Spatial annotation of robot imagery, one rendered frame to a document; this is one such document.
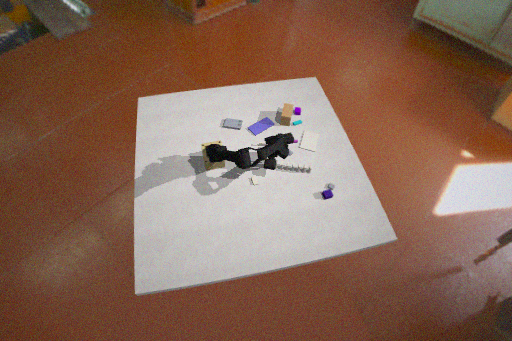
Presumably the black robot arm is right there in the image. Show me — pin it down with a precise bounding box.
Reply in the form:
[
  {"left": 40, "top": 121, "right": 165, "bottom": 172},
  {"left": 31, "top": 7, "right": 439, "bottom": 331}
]
[{"left": 205, "top": 133, "right": 294, "bottom": 169}]

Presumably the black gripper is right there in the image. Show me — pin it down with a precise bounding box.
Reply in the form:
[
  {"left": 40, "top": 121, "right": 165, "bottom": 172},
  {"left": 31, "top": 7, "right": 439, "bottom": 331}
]
[{"left": 264, "top": 152, "right": 277, "bottom": 170}]

